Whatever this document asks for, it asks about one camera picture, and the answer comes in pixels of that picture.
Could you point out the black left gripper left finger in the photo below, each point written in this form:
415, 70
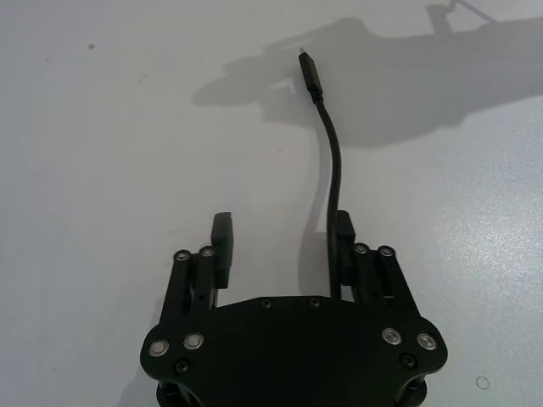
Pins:
222, 250

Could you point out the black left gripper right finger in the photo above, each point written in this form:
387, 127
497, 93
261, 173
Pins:
373, 275

